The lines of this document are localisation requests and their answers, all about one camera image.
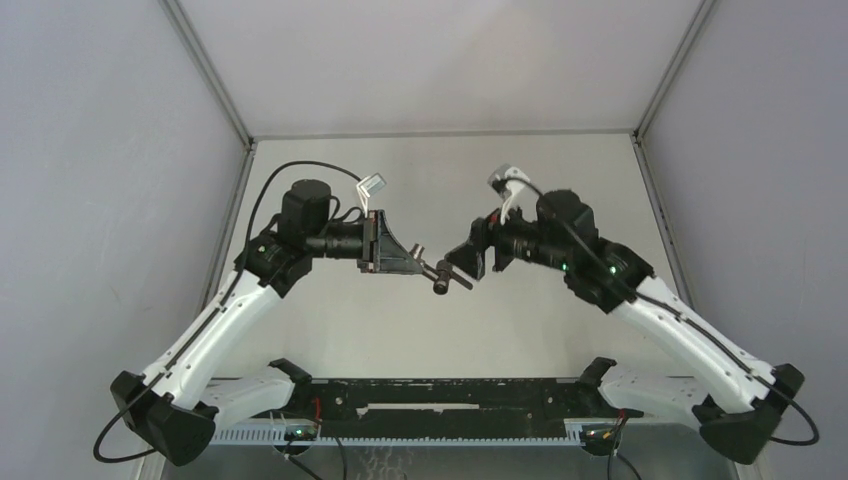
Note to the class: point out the silver tee pipe fitting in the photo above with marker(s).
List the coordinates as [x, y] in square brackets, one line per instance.
[427, 270]

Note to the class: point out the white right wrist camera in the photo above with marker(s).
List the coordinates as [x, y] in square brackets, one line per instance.
[508, 182]

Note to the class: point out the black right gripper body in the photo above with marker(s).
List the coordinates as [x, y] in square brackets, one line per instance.
[502, 237]

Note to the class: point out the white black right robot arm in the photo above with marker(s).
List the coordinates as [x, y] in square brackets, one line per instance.
[734, 400]

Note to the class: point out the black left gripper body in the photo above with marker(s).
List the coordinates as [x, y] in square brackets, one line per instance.
[367, 264]

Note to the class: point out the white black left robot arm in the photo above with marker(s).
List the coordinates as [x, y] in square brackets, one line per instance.
[172, 405]

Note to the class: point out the dark metal faucet handle valve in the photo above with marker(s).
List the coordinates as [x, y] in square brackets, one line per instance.
[445, 275]

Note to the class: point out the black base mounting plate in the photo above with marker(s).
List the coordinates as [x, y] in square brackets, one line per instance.
[447, 409]

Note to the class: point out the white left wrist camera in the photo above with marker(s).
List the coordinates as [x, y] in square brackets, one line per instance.
[368, 187]

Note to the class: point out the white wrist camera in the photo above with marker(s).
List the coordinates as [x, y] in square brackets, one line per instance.
[368, 187]
[508, 182]

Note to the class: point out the aluminium frame rail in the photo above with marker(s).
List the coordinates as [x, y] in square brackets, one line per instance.
[213, 193]

